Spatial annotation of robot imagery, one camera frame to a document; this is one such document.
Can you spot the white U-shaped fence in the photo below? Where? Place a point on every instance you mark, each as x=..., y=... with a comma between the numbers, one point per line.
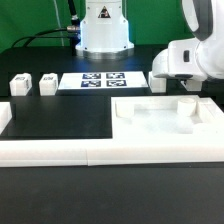
x=168, y=149

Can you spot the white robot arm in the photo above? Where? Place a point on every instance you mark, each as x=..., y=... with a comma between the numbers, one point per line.
x=105, y=33

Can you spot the white square tabletop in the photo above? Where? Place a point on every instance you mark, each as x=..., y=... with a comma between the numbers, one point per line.
x=157, y=116

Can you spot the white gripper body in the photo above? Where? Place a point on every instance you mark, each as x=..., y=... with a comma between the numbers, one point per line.
x=179, y=60

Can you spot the white marker sheet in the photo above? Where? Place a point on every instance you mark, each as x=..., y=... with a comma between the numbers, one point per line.
x=102, y=80

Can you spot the metal cable connector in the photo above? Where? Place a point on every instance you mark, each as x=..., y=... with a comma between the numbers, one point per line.
x=73, y=29

